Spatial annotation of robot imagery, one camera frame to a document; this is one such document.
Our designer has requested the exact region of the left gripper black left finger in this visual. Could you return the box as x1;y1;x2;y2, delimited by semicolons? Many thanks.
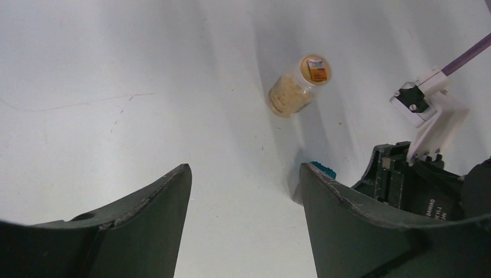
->
1;164;192;277

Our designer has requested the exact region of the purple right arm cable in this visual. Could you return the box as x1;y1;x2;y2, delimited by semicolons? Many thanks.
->
441;32;491;76

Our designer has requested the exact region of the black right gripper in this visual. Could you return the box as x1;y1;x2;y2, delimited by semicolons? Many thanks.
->
353;142;490;221

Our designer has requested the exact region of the teal and clear pill box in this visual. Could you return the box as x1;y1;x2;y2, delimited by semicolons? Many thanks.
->
310;161;336;179

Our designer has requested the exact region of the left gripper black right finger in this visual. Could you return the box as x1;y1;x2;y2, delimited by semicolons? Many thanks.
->
299;163;490;277

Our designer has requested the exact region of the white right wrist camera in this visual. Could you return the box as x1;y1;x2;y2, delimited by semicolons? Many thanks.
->
390;67;470;165

